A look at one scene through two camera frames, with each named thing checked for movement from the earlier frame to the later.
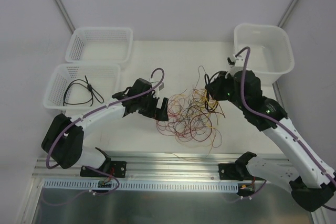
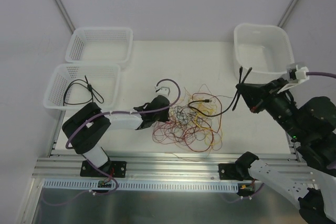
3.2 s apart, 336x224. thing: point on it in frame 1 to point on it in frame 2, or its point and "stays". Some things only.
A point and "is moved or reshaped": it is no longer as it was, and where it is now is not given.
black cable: (209, 80) to (234, 99)
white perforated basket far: (100, 45) stays
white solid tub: (270, 53) stays
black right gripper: (212, 91) to (255, 98)
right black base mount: (234, 171) stays
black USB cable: (85, 83) stays
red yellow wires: (191, 118) is moved or reshaped
